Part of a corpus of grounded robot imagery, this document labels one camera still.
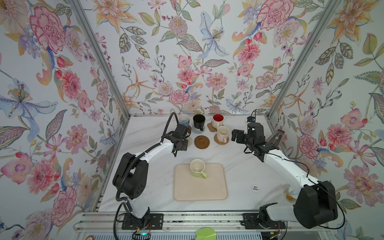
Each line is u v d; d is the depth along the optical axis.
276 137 0.88
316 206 0.41
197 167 0.92
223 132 1.02
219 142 1.04
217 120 1.08
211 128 1.13
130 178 0.47
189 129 1.13
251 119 0.73
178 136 0.71
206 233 0.72
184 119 1.09
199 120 1.05
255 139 0.64
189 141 1.05
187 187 0.87
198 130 1.09
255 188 0.84
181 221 0.76
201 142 1.04
